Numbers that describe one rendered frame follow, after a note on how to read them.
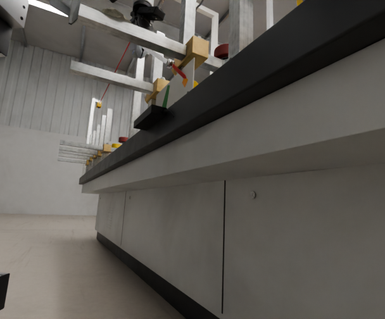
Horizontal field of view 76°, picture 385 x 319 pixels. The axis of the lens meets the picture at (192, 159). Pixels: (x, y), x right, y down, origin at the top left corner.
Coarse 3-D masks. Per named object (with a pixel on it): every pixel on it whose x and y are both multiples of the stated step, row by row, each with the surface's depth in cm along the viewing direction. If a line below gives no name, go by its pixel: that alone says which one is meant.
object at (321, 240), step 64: (128, 192) 184; (192, 192) 99; (256, 192) 68; (320, 192) 52; (384, 192) 42; (128, 256) 171; (192, 256) 92; (256, 256) 65; (320, 256) 50; (384, 256) 40
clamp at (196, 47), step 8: (192, 40) 64; (200, 40) 65; (192, 48) 63; (200, 48) 65; (208, 48) 66; (192, 56) 65; (200, 56) 65; (176, 64) 72; (184, 64) 69; (200, 64) 68; (176, 72) 73
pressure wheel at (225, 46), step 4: (224, 44) 72; (228, 44) 72; (216, 48) 74; (220, 48) 72; (224, 48) 72; (228, 48) 72; (216, 52) 74; (220, 52) 72; (224, 52) 72; (228, 52) 71; (216, 56) 73; (220, 56) 73; (224, 56) 73; (228, 56) 73
